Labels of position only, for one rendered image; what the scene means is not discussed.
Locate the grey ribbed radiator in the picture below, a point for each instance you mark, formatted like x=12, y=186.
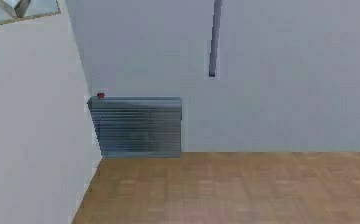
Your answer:
x=138, y=128

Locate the small red knob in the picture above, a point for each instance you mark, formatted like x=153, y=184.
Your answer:
x=100, y=95

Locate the grey vertical bar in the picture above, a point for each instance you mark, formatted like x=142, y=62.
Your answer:
x=215, y=36

